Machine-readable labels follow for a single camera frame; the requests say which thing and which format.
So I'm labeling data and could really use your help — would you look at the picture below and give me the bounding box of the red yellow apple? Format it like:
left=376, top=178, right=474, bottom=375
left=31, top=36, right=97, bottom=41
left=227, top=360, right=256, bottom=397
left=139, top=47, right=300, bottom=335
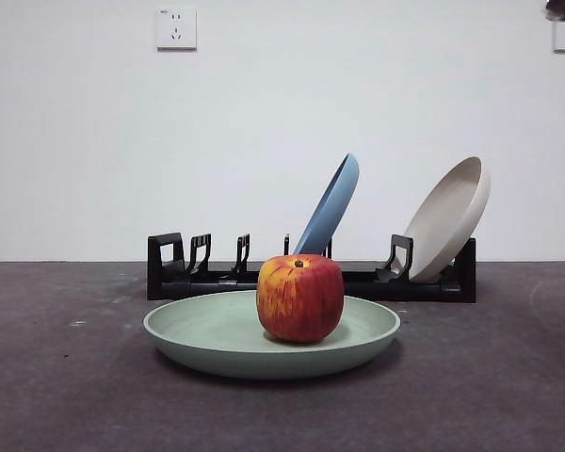
left=256, top=253, right=346, bottom=345

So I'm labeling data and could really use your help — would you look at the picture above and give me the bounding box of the beige round plate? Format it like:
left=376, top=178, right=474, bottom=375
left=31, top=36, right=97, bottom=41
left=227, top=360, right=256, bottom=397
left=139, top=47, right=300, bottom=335
left=401, top=155, right=492, bottom=284

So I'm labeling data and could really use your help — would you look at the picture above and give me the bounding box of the green round plate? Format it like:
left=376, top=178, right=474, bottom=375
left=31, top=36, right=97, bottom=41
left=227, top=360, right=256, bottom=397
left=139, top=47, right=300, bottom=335
left=142, top=289, right=402, bottom=381

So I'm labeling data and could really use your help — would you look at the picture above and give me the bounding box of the blue round plate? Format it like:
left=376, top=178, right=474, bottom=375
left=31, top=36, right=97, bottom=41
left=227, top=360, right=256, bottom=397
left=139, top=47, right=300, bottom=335
left=291, top=152, right=362, bottom=258

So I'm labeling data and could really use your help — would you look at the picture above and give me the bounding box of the black plate rack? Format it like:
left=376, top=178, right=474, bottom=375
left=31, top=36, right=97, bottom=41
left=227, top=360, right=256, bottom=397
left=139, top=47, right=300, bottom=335
left=145, top=232, right=477, bottom=304

